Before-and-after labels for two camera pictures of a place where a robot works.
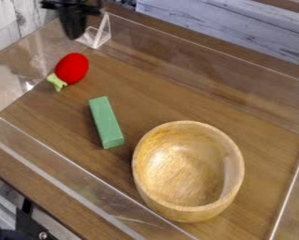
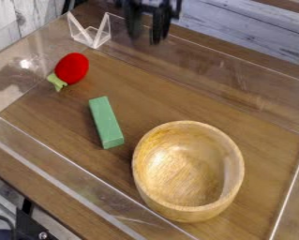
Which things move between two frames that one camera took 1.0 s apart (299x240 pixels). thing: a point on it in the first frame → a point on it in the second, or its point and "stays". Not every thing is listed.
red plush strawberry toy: [70, 67] stays
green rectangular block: [107, 124] stays
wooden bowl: [188, 170] stays
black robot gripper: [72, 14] → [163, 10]
